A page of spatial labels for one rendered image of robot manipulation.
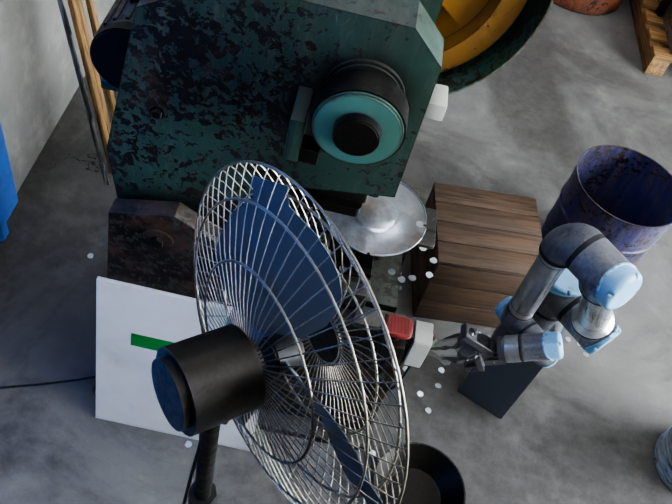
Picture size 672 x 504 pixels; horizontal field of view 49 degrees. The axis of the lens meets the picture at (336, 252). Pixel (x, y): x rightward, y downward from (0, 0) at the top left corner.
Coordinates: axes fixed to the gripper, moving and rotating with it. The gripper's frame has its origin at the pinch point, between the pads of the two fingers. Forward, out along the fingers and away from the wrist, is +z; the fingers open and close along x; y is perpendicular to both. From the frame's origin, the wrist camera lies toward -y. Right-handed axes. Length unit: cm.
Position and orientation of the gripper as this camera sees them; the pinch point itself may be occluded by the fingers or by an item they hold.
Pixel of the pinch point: (430, 349)
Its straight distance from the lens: 211.0
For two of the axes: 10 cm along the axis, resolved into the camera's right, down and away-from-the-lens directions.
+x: 1.4, -7.6, 6.3
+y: 3.3, 6.4, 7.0
